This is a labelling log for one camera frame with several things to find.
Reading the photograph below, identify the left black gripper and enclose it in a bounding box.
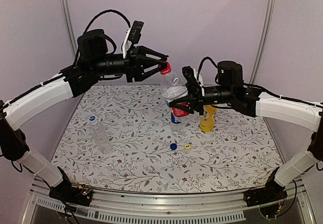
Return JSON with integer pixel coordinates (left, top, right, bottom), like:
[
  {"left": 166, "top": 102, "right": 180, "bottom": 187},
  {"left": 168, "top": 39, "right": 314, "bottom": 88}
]
[{"left": 90, "top": 45, "right": 168, "bottom": 82}]

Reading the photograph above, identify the Pepsi bottle blue label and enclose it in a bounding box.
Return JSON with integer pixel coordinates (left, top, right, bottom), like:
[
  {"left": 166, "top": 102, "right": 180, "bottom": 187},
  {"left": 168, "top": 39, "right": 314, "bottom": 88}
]
[{"left": 170, "top": 113, "right": 190, "bottom": 132}]

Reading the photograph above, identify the red-capped clear bottle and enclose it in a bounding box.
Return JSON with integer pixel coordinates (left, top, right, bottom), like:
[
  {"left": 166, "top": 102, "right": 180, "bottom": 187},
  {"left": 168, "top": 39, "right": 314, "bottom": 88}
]
[{"left": 160, "top": 70, "right": 189, "bottom": 117}]

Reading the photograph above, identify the red bottle cap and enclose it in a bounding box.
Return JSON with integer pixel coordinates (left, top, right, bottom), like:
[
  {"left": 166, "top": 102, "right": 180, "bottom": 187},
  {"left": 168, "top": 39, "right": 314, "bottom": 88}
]
[{"left": 160, "top": 62, "right": 172, "bottom": 75}]

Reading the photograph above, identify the yellow juice bottle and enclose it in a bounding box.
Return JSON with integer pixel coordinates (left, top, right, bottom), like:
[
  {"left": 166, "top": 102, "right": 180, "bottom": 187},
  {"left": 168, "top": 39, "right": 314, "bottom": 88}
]
[{"left": 200, "top": 105, "right": 217, "bottom": 133}]

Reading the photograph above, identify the pale yellow bottle cap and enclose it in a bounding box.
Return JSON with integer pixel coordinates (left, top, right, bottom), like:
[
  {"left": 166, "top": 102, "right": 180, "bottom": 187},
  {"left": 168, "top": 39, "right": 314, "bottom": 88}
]
[{"left": 184, "top": 144, "right": 191, "bottom": 150}]

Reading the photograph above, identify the blue Pepsi bottle cap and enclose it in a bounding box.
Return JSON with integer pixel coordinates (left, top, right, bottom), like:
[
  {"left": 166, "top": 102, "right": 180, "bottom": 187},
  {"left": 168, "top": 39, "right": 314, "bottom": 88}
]
[{"left": 170, "top": 143, "right": 177, "bottom": 150}]

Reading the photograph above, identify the white blue bottle cap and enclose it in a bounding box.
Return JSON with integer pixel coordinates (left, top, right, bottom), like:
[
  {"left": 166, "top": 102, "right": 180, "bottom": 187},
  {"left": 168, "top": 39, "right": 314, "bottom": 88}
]
[{"left": 89, "top": 116, "right": 96, "bottom": 122}]

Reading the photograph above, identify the clear plastic bottle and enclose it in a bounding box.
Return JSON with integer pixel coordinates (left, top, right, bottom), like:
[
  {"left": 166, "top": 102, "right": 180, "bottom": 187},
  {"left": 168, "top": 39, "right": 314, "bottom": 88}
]
[{"left": 89, "top": 118, "right": 113, "bottom": 155}]

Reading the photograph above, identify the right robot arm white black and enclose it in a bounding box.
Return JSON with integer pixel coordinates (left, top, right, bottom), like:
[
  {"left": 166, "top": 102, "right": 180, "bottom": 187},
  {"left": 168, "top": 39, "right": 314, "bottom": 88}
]
[{"left": 169, "top": 61, "right": 322, "bottom": 202}]

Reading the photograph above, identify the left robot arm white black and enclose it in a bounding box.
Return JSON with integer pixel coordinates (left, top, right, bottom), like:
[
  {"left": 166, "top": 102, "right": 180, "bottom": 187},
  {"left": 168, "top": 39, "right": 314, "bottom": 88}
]
[{"left": 1, "top": 28, "right": 168, "bottom": 201}]

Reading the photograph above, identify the floral patterned table mat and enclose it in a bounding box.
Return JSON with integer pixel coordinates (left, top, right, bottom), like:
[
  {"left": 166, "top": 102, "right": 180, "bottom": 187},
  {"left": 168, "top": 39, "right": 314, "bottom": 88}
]
[{"left": 52, "top": 85, "right": 282, "bottom": 193}]

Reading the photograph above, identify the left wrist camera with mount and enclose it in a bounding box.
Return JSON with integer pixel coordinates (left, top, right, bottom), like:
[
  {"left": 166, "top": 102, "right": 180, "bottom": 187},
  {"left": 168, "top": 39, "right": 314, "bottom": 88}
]
[{"left": 121, "top": 20, "right": 144, "bottom": 59}]

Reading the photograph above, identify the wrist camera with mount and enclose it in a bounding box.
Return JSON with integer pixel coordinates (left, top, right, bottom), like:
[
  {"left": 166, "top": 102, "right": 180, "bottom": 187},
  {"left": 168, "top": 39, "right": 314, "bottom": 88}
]
[
  {"left": 182, "top": 66, "right": 204, "bottom": 96},
  {"left": 121, "top": 20, "right": 144, "bottom": 59}
]

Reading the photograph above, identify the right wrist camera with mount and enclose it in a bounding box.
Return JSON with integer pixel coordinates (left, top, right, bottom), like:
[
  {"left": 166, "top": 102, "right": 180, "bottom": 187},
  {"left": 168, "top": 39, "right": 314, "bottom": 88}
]
[{"left": 182, "top": 66, "right": 204, "bottom": 96}]

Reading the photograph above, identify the left black camera cable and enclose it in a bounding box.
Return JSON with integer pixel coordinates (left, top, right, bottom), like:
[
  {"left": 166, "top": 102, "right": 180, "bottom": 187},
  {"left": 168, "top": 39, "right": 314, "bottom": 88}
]
[{"left": 74, "top": 9, "right": 132, "bottom": 66}]

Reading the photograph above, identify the black camera cable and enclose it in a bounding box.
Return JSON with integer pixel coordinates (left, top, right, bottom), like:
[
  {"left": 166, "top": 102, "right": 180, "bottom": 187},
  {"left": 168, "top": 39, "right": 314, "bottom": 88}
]
[
  {"left": 196, "top": 56, "right": 219, "bottom": 76},
  {"left": 74, "top": 9, "right": 132, "bottom": 66}
]

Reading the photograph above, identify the right black camera cable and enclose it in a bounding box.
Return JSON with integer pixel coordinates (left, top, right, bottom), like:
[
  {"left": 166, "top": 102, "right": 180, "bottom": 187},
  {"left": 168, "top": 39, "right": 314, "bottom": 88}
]
[{"left": 196, "top": 56, "right": 219, "bottom": 76}]

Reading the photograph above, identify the left aluminium corner post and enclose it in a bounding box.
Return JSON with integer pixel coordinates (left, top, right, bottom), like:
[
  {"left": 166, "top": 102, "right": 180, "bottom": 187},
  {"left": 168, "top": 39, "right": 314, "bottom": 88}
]
[{"left": 57, "top": 0, "right": 86, "bottom": 86}]

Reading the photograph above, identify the aluminium corner post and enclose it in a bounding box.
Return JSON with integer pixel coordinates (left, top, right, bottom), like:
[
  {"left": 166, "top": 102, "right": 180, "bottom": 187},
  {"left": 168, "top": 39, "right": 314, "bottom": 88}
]
[
  {"left": 57, "top": 0, "right": 86, "bottom": 86},
  {"left": 249, "top": 0, "right": 276, "bottom": 84}
]

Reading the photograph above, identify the aluminium front rail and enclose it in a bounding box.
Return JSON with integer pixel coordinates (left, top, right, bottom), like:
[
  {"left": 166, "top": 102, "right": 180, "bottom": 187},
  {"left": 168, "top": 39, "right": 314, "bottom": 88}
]
[{"left": 21, "top": 178, "right": 318, "bottom": 223}]

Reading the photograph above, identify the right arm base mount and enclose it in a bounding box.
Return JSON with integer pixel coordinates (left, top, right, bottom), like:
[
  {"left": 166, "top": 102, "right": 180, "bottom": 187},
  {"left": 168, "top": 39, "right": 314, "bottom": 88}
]
[{"left": 243, "top": 180, "right": 288, "bottom": 219}]

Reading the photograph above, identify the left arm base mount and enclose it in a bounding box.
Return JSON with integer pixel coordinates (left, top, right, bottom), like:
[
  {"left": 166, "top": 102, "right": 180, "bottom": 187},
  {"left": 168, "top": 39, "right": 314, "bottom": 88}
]
[{"left": 49, "top": 167, "right": 93, "bottom": 207}]

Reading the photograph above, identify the right aluminium corner post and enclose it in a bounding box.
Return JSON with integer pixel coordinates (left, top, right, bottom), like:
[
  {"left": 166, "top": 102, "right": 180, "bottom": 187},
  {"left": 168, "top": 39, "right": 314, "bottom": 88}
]
[{"left": 249, "top": 0, "right": 276, "bottom": 84}]

